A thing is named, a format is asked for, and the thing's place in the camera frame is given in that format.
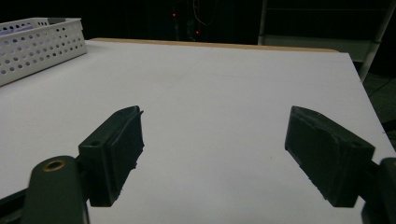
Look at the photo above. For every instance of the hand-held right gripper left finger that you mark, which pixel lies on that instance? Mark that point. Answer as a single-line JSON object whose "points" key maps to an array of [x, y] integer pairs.
{"points": [[106, 161]]}

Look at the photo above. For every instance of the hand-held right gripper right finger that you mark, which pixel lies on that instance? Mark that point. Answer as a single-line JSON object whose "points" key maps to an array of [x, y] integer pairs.
{"points": [[327, 155]]}

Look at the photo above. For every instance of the white perforated plastic basket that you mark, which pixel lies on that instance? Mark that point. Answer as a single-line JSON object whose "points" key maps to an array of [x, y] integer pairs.
{"points": [[40, 49]]}

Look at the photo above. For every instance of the white table sheet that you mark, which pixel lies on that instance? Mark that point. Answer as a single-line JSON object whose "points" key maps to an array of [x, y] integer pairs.
{"points": [[218, 93]]}

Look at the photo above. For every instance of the white metal desk frame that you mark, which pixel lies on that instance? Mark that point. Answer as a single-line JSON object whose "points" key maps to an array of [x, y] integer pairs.
{"points": [[358, 43]]}

